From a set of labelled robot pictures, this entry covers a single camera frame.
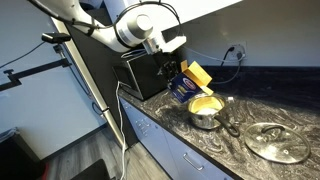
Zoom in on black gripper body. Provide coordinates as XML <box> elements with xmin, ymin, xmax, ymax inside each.
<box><xmin>151</xmin><ymin>50</ymin><xmax>180</xmax><ymax>73</ymax></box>

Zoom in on blue pasta box yellow flaps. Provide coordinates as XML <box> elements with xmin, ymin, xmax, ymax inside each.
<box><xmin>167</xmin><ymin>59</ymin><xmax>215</xmax><ymax>104</ymax></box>

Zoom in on silver black microwave oven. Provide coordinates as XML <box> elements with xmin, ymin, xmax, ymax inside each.
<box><xmin>112</xmin><ymin>49</ymin><xmax>183</xmax><ymax>102</ymax></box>

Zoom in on black tall refrigerator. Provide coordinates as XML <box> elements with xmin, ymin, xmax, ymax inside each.
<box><xmin>49</xmin><ymin>1</ymin><xmax>140</xmax><ymax>148</ymax></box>

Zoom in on grey base cabinet drawers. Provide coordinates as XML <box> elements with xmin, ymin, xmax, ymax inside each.
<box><xmin>119</xmin><ymin>98</ymin><xmax>241</xmax><ymax>180</ymax></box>

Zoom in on black floor object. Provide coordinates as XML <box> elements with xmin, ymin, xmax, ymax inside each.
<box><xmin>70</xmin><ymin>158</ymin><xmax>112</xmax><ymax>180</ymax></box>

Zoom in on metal spoon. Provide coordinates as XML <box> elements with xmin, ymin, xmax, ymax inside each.
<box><xmin>243</xmin><ymin>122</ymin><xmax>312</xmax><ymax>165</ymax></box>

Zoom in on black bin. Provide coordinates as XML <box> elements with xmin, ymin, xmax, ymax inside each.
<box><xmin>0</xmin><ymin>127</ymin><xmax>46</xmax><ymax>180</ymax></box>

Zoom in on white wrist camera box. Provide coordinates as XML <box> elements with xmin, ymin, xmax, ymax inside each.
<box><xmin>161</xmin><ymin>34</ymin><xmax>188</xmax><ymax>54</ymax></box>

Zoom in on thin white wall cable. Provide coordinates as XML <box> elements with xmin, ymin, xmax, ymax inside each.
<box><xmin>183</xmin><ymin>45</ymin><xmax>232</xmax><ymax>63</ymax></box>

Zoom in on metal drawer handle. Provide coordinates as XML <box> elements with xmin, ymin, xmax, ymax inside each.
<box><xmin>139</xmin><ymin>125</ymin><xmax>152</xmax><ymax>136</ymax></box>
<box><xmin>183</xmin><ymin>152</ymin><xmax>205</xmax><ymax>172</ymax></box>
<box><xmin>135</xmin><ymin>117</ymin><xmax>148</xmax><ymax>127</ymax></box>

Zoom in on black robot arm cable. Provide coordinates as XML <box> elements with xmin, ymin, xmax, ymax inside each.
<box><xmin>28</xmin><ymin>0</ymin><xmax>186</xmax><ymax>61</ymax></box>

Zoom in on black power cable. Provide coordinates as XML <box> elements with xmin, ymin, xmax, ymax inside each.
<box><xmin>208</xmin><ymin>46</ymin><xmax>244</xmax><ymax>85</ymax></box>

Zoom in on white upper wall cabinet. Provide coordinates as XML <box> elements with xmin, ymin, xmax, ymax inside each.
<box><xmin>103</xmin><ymin>0</ymin><xmax>243</xmax><ymax>47</ymax></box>

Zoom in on steel pot black handle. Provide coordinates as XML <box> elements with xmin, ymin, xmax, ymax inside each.
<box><xmin>187</xmin><ymin>94</ymin><xmax>241</xmax><ymax>138</ymax></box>

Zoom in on white wall power outlet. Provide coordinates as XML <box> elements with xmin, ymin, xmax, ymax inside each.
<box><xmin>228</xmin><ymin>41</ymin><xmax>248</xmax><ymax>62</ymax></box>

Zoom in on silver metal post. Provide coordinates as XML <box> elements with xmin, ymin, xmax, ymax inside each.
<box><xmin>49</xmin><ymin>13</ymin><xmax>129</xmax><ymax>150</ymax></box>

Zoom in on hanging white cable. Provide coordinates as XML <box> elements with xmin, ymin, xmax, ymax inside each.
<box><xmin>115</xmin><ymin>80</ymin><xmax>129</xmax><ymax>180</ymax></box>

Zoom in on black exterior camera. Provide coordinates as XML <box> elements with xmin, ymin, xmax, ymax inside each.
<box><xmin>41</xmin><ymin>32</ymin><xmax>72</xmax><ymax>44</ymax></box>

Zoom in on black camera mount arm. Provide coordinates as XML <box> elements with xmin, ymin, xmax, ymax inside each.
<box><xmin>0</xmin><ymin>58</ymin><xmax>73</xmax><ymax>93</ymax></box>

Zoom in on thin black camera cable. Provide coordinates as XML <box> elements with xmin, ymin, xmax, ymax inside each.
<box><xmin>0</xmin><ymin>40</ymin><xmax>47</xmax><ymax>70</ymax></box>

